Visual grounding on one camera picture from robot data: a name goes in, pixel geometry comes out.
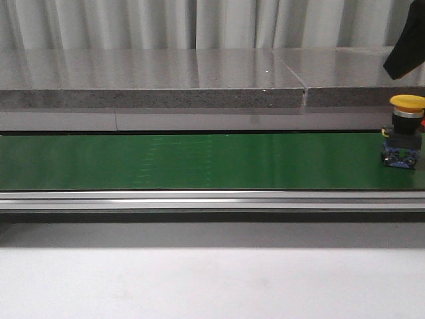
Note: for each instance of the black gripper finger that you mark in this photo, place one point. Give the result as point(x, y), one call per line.
point(408, 52)

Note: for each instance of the grey stone slab right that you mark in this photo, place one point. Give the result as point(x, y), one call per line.
point(348, 77)

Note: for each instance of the green conveyor belt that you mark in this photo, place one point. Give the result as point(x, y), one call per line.
point(201, 161)

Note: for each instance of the grey stone countertop slab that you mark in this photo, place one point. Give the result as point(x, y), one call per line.
point(147, 79)

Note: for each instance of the white pleated curtain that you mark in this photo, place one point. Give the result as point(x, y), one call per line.
point(200, 24)

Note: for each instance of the white cabinet front panel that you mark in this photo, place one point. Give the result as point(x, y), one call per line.
point(366, 118)

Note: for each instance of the aluminium conveyor side rail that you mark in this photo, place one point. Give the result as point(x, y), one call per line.
point(215, 200)

